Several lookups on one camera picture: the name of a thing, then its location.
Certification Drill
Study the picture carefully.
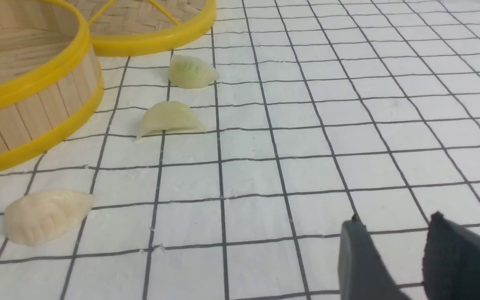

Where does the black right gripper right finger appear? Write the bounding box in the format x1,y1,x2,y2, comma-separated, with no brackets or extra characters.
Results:
422,212,480,300

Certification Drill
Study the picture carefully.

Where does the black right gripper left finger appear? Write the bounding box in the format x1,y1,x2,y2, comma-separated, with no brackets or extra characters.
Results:
337,213,409,300

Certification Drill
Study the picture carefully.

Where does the pale yellow-green dumpling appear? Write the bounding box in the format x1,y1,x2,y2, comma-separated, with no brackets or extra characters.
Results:
136,101,206,139

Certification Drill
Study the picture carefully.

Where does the pale green dumpling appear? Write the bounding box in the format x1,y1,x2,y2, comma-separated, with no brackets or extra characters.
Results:
168,55,219,89

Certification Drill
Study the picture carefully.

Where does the white pleated dumpling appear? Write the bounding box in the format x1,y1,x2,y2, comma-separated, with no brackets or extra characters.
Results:
4,189,95,247

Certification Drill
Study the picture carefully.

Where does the yellow-rimmed woven steamer lid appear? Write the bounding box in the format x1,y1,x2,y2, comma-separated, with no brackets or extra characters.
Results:
70,0,217,57

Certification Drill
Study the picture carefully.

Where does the yellow-rimmed bamboo steamer tray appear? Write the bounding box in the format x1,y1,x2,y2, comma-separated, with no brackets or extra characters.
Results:
0,0,104,172

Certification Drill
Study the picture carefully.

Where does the white black-grid tablecloth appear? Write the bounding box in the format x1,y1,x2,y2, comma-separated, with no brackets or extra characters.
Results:
0,0,480,300

